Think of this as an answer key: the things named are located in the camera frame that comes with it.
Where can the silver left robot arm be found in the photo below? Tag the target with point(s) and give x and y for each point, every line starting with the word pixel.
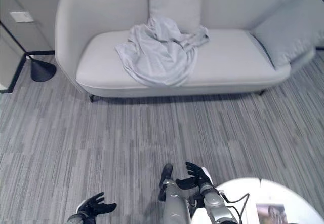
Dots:
pixel 74 219

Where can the white wall switch plate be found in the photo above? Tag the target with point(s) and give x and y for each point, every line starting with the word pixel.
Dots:
pixel 21 16

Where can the light grey sofa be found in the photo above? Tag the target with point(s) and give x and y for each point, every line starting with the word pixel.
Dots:
pixel 227 56

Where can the dark robot foot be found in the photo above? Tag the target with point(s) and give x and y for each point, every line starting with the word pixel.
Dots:
pixel 167 172

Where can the light grey garment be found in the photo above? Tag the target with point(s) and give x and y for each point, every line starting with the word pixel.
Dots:
pixel 157 56

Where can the black sofa leg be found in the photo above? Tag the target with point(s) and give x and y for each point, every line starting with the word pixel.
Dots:
pixel 91 98
pixel 261 92

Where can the black stand with cone base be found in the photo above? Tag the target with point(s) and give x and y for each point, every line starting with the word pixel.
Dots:
pixel 41 70

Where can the printed booklet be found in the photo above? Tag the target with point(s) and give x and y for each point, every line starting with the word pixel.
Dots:
pixel 272 214

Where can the square light grey cushion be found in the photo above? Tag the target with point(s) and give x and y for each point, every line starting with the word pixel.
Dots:
pixel 174 1

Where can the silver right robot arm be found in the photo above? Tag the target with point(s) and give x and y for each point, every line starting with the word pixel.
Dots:
pixel 215 203

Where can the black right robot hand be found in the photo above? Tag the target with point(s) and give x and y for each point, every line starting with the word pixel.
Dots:
pixel 196 177

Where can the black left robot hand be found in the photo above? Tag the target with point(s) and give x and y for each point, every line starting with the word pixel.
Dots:
pixel 95 206

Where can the round white table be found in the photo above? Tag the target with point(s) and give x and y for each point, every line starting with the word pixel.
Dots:
pixel 298 203

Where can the black baseboard strip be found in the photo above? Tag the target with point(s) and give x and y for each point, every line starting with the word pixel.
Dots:
pixel 40 52

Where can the light blue-grey cushion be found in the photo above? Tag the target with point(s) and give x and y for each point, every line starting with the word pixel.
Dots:
pixel 286 31

